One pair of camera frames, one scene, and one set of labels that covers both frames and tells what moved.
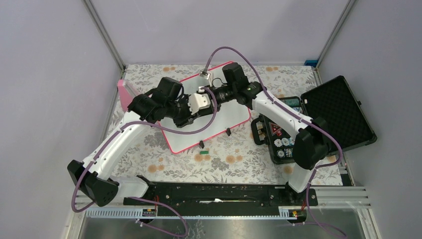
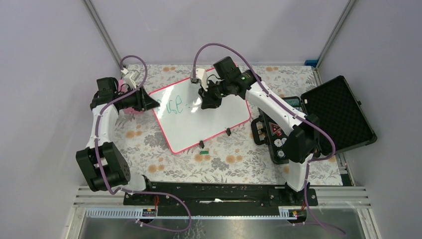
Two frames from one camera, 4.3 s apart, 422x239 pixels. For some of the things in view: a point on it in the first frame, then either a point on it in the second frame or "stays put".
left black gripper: x=188 y=118 → x=143 y=101
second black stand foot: x=228 y=131 stays put
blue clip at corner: x=311 y=62 stays put
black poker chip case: x=346 y=124 stays put
